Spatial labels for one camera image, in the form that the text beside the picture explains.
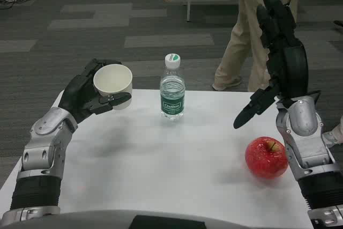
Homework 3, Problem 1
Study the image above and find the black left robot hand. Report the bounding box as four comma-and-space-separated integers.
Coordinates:
58, 58, 132, 123

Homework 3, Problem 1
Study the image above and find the clear water bottle green label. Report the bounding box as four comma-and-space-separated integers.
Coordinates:
159, 53, 187, 122

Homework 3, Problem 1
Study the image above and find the red apple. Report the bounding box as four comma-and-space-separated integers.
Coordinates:
244, 136, 289, 179

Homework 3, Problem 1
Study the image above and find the white paper cup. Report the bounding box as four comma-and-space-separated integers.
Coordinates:
93, 63, 133, 111

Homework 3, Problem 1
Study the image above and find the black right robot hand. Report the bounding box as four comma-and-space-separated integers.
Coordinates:
233, 0, 309, 130

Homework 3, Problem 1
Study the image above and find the person in beige trousers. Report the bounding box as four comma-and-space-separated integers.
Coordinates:
212, 0, 309, 93

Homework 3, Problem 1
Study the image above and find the silver robot chest black window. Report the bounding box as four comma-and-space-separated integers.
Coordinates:
0, 209, 251, 229

